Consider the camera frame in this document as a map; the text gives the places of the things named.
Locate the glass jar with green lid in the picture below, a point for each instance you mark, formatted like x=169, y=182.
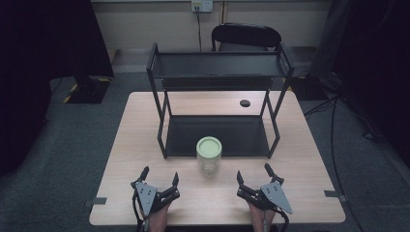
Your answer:
x=209, y=154

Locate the black metal shelf rack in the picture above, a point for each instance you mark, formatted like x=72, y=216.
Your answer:
x=219, y=135

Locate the dark curtain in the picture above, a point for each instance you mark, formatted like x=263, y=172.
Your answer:
x=377, y=64
x=38, y=64

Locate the grey tape strip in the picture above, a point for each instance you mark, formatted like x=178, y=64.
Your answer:
x=96, y=201
x=333, y=194

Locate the black stand base yellow tape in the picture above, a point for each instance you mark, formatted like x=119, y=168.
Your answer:
x=88, y=90

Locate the person's left hand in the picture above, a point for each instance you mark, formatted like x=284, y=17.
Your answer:
x=159, y=217

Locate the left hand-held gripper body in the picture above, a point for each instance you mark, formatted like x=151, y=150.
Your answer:
x=146, y=195

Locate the black floor box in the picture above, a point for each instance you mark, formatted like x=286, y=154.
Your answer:
x=309, y=87

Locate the black round table grommet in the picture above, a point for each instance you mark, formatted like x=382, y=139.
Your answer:
x=245, y=103

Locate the white wall socket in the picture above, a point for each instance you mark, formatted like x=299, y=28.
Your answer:
x=202, y=5

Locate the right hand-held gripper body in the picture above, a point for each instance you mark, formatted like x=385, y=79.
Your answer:
x=274, y=196

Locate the person's right hand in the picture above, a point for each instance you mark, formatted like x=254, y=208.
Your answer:
x=257, y=217

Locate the black chair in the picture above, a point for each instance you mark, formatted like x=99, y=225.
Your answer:
x=246, y=35

